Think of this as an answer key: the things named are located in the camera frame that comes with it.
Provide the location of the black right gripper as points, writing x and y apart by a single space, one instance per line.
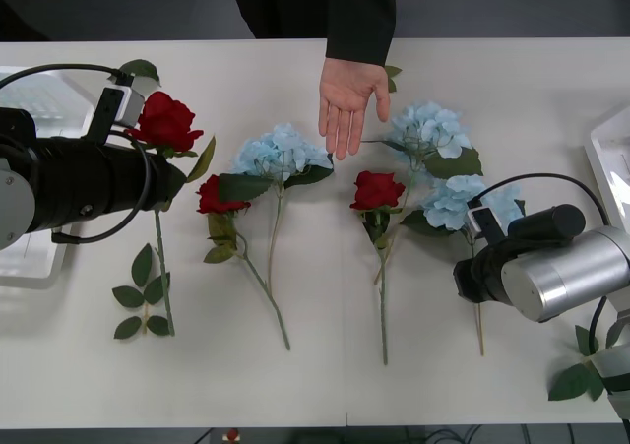
472 276

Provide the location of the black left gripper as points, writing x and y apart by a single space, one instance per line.
138 183

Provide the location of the red rose with leafy stem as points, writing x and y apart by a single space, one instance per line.
211 195
165 124
376 190

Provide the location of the pale blue flower with stem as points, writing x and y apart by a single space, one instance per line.
453 203
425 126
283 148

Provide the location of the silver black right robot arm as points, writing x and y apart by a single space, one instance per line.
566 272

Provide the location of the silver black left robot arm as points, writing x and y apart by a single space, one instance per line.
59 178

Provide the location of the person's hand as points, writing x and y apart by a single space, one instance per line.
347 94

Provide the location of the loose dark green leaf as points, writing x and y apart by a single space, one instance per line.
143 70

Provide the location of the shallow white box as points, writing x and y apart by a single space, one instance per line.
49 99
615 158

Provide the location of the loose light green leaf twig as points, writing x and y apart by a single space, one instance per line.
392 71

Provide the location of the person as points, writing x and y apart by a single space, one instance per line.
305 6

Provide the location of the small red white object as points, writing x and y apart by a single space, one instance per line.
231 435

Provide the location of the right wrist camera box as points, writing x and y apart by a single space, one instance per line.
480 220

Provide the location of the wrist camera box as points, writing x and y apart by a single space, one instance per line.
480 220
129 104

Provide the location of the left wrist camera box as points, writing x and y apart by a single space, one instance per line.
129 104

